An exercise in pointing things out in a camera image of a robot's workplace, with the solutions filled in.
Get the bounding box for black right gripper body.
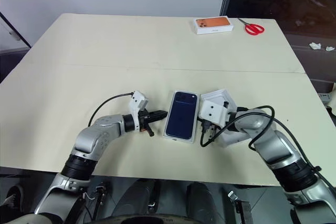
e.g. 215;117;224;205
200;119;220;134

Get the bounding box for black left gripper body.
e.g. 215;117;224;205
138;108;156;138

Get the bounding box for dark blue smartphone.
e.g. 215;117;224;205
165;91;198;140

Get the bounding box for white phone box base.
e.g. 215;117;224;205
163;89;202;145

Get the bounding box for white iPhone box lid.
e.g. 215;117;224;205
201;88;253;148

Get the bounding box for white box with orange phone print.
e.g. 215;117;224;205
193;16;235;35

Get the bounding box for white plastic power strip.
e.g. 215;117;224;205
318;83;336;105

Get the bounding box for black shoe with white sole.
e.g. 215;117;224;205
3;184;26;212

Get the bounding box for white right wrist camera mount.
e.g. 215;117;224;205
197;99;230;127

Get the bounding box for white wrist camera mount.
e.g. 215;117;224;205
128;90;149;132
197;99;230;127

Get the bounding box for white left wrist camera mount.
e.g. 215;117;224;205
128;90;149;132

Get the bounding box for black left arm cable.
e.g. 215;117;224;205
88;92;134;127

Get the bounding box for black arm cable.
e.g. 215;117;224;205
198;105;323;183
88;92;134;127

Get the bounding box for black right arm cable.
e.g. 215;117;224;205
198;105;323;183

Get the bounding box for red handled scissors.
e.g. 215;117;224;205
237;17;265;36

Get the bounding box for black metal frame bar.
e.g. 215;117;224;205
0;11;32;49

